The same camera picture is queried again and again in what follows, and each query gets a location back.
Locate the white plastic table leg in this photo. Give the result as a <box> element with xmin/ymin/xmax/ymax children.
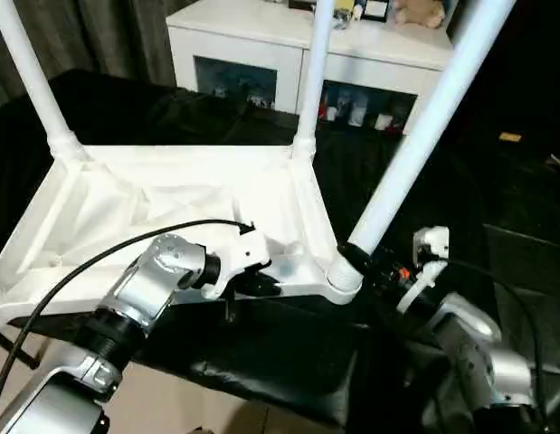
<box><xmin>0</xmin><ymin>0</ymin><xmax>83</xmax><ymax>162</ymax></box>
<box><xmin>327</xmin><ymin>0</ymin><xmax>517</xmax><ymax>292</ymax></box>
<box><xmin>290</xmin><ymin>0</ymin><xmax>337</xmax><ymax>162</ymax></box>

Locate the black work mat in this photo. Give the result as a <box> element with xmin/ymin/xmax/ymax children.
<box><xmin>0</xmin><ymin>68</ymin><xmax>560</xmax><ymax>434</ymax></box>

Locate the white cabinet with glass doors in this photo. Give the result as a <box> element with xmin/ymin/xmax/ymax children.
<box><xmin>166</xmin><ymin>0</ymin><xmax>458</xmax><ymax>137</ymax></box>

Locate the small grey object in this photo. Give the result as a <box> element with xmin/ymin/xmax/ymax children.
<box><xmin>332</xmin><ymin>0</ymin><xmax>356</xmax><ymax>24</ymax></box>

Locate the grey curtain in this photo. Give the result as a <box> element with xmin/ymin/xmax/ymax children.
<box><xmin>0</xmin><ymin>0</ymin><xmax>201</xmax><ymax>102</ymax></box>

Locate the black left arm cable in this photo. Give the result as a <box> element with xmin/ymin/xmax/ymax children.
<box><xmin>0</xmin><ymin>219</ymin><xmax>255</xmax><ymax>426</ymax></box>

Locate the small dark picture frame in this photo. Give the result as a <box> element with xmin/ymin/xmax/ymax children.
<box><xmin>363</xmin><ymin>0</ymin><xmax>391</xmax><ymax>23</ymax></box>

